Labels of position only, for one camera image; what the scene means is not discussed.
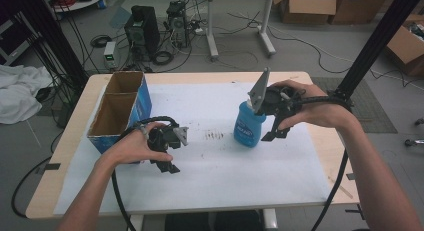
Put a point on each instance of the large printed cardboard box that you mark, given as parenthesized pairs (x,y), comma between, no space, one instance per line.
(358,6)

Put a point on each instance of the grey shelf unit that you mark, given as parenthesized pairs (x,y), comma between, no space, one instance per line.
(13,41)

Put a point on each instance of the wooden desk with white legs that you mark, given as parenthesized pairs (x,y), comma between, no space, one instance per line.
(246,14)

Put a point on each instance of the open cardboard box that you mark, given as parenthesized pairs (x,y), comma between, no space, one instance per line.
(406,46)

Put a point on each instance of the round white table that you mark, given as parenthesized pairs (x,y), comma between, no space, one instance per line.
(80,0)

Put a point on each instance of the black metal post with base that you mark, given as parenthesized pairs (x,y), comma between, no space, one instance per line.
(376,47)

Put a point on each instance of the blue plastic bottle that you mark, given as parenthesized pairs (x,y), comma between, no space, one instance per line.
(246,128)

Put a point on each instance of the blue cardboard box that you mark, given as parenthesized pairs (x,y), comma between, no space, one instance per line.
(115,114)

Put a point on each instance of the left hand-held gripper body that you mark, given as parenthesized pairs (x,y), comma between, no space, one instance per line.
(164,137)

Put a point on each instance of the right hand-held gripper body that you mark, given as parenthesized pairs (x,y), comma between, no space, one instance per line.
(275,101)

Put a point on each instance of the grey floor mat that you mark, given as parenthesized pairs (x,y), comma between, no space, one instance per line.
(366,107)

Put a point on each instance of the white paper sheet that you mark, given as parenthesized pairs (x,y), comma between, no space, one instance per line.
(216,181)

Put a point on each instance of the grey tape strip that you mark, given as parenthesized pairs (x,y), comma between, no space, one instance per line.
(350,176)
(50,166)

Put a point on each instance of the person's legs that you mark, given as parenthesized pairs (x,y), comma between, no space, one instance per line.
(213,221)

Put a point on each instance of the open-frame computer case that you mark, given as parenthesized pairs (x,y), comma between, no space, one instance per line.
(178,22)

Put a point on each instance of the black computer tower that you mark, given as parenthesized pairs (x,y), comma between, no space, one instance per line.
(143,29)

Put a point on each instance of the chair caster wheel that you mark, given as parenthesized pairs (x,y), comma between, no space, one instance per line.
(412,142)

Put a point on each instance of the person's left hand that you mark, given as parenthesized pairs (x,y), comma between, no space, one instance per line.
(130,149)

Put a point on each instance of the white cloth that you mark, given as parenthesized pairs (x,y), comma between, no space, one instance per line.
(20,91)

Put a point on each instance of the person's right hand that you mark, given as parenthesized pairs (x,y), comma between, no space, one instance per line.
(320,112)

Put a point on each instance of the grey bench power supply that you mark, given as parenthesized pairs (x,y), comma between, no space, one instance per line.
(110,54)

